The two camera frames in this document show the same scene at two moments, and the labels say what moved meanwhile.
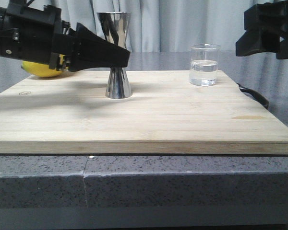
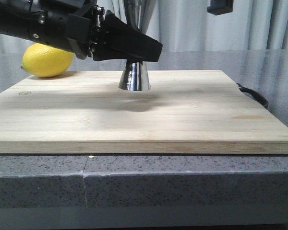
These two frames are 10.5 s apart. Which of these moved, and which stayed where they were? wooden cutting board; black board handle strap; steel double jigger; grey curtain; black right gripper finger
Moved: black right gripper finger; steel double jigger
Stayed: wooden cutting board; black board handle strap; grey curtain
